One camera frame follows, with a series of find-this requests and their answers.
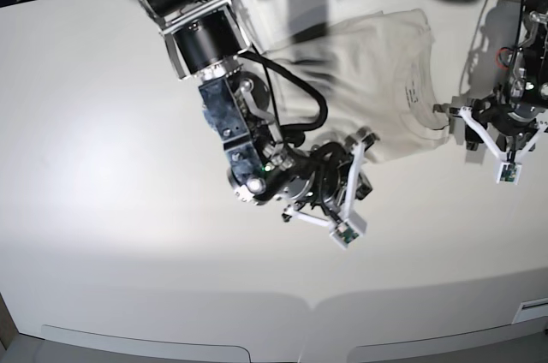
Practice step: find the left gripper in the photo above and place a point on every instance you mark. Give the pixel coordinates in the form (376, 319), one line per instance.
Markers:
(507, 131)

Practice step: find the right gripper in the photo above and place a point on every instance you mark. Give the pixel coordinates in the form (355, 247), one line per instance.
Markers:
(328, 180)

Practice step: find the beige T-shirt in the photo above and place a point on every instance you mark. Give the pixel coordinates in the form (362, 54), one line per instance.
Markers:
(375, 74)

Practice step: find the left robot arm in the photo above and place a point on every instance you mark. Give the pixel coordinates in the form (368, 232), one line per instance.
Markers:
(525, 62)

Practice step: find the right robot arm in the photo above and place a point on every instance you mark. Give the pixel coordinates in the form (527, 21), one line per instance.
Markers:
(205, 40)

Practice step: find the white label sticker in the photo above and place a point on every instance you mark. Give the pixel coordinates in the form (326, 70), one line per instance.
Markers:
(531, 310)

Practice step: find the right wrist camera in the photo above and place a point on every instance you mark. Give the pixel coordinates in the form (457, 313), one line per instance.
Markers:
(347, 232)

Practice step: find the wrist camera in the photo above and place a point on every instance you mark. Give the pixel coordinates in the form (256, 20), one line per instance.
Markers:
(347, 232)
(508, 172)

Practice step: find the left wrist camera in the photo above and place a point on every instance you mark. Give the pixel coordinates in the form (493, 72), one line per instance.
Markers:
(508, 172)

